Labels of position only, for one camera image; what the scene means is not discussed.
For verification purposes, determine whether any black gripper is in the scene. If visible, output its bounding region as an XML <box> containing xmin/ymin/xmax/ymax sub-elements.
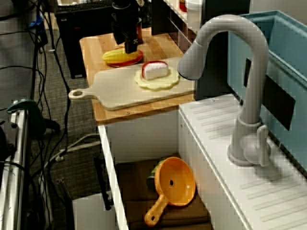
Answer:
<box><xmin>111</xmin><ymin>11</ymin><xmax>141</xmax><ymax>54</ymax></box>

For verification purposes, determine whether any yellow toy corn cob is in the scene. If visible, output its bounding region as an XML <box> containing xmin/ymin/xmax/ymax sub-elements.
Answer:
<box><xmin>102</xmin><ymin>46</ymin><xmax>140</xmax><ymax>64</ymax></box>

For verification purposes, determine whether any red rind toy cheese wedge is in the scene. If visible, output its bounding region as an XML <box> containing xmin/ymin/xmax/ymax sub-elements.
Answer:
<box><xmin>141</xmin><ymin>60</ymin><xmax>169</xmax><ymax>81</ymax></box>

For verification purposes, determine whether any red round plate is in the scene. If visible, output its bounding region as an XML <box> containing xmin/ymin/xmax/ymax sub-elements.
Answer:
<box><xmin>105</xmin><ymin>49</ymin><xmax>144</xmax><ymax>68</ymax></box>

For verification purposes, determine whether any brown beans can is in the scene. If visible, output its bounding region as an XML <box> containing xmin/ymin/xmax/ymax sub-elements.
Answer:
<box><xmin>136</xmin><ymin>17</ymin><xmax>144</xmax><ymax>45</ymax></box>

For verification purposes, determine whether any light wooden cutting board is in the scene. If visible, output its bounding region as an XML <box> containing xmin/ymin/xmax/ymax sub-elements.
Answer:
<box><xmin>68</xmin><ymin>56</ymin><xmax>196</xmax><ymax>112</ymax></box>

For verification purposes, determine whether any black computer tower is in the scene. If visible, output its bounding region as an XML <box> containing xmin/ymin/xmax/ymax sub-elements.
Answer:
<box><xmin>55</xmin><ymin>4</ymin><xmax>116</xmax><ymax>80</ymax></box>

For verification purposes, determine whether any pale yellow scalloped plate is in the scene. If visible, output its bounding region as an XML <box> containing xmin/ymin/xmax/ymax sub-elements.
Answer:
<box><xmin>134</xmin><ymin>66</ymin><xmax>181</xmax><ymax>92</ymax></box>

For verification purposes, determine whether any white cup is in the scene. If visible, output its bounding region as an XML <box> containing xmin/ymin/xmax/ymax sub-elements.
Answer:
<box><xmin>185</xmin><ymin>0</ymin><xmax>204</xmax><ymax>31</ymax></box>

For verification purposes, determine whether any grey toy faucet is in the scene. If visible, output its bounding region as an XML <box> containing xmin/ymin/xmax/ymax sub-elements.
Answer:
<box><xmin>177</xmin><ymin>14</ymin><xmax>273</xmax><ymax>167</ymax></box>

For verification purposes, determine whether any green toy can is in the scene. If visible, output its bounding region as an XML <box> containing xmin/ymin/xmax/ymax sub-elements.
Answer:
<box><xmin>146</xmin><ymin>161</ymin><xmax>166</xmax><ymax>190</ymax></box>

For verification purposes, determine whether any white toy sink basin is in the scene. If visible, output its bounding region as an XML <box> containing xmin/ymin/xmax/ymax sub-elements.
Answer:
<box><xmin>97</xmin><ymin>93</ymin><xmax>307</xmax><ymax>230</ymax></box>

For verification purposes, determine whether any teal plastic bin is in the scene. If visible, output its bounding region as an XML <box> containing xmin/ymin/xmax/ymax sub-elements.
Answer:
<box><xmin>227</xmin><ymin>10</ymin><xmax>307</xmax><ymax>183</ymax></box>

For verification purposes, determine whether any black cable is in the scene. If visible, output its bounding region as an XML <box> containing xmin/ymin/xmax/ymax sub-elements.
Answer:
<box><xmin>44</xmin><ymin>0</ymin><xmax>72</xmax><ymax>173</ymax></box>
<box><xmin>0</xmin><ymin>65</ymin><xmax>47</xmax><ymax>120</ymax></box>

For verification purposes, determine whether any blue cable connector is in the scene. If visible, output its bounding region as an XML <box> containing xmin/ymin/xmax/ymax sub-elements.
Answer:
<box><xmin>28</xmin><ymin>16</ymin><xmax>44</xmax><ymax>30</ymax></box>

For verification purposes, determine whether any white cable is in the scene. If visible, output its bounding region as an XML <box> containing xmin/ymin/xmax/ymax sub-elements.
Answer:
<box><xmin>44</xmin><ymin>134</ymin><xmax>101</xmax><ymax>169</ymax></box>

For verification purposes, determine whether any black cabinet handle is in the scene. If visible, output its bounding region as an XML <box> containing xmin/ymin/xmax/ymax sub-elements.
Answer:
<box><xmin>93</xmin><ymin>155</ymin><xmax>115</xmax><ymax>212</ymax></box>

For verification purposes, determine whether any orange toy strainer with handle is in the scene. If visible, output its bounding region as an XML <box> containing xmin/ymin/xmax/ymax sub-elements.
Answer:
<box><xmin>143</xmin><ymin>156</ymin><xmax>196</xmax><ymax>227</ymax></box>

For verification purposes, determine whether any white metal frame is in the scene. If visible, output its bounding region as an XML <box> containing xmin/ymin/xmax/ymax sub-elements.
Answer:
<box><xmin>0</xmin><ymin>103</ymin><xmax>30</xmax><ymax>230</ymax></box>

